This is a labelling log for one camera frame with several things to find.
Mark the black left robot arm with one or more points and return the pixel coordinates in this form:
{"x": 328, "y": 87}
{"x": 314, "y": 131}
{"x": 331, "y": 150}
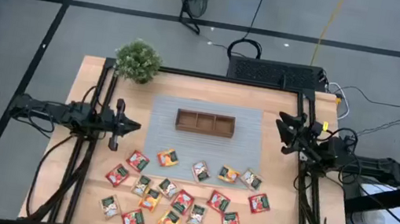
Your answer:
{"x": 64, "y": 113}

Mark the red tea bag packet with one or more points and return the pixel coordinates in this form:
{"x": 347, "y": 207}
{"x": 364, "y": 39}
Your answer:
{"x": 218, "y": 201}
{"x": 138, "y": 160}
{"x": 230, "y": 222}
{"x": 133, "y": 220}
{"x": 182, "y": 201}
{"x": 117, "y": 174}
{"x": 259, "y": 203}

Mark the wooden three-compartment box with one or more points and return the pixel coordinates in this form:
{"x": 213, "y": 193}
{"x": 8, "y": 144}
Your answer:
{"x": 204, "y": 131}

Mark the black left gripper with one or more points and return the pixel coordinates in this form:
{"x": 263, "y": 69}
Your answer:
{"x": 117, "y": 123}

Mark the white plastic container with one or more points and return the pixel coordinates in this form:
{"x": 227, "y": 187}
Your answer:
{"x": 374, "y": 219}

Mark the potted green plant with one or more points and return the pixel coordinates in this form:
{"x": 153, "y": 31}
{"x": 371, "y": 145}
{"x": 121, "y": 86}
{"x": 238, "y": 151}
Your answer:
{"x": 138, "y": 61}

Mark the dark green snack bag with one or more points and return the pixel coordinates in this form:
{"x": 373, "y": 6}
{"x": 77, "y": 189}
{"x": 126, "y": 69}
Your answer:
{"x": 110, "y": 206}

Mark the black computer case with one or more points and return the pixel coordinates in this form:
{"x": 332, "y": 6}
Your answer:
{"x": 269, "y": 72}

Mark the grey woven placemat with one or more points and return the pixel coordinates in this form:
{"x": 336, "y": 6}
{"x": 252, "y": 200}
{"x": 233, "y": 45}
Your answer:
{"x": 164, "y": 138}

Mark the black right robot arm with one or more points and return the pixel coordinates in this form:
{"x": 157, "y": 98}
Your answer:
{"x": 374, "y": 170}

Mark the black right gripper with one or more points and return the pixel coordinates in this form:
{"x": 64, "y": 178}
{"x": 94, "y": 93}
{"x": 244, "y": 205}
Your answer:
{"x": 308, "y": 142}

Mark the beige tea bag packet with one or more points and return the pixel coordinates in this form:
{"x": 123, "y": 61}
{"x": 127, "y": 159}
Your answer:
{"x": 168, "y": 188}
{"x": 201, "y": 171}
{"x": 141, "y": 185}
{"x": 252, "y": 179}
{"x": 196, "y": 215}

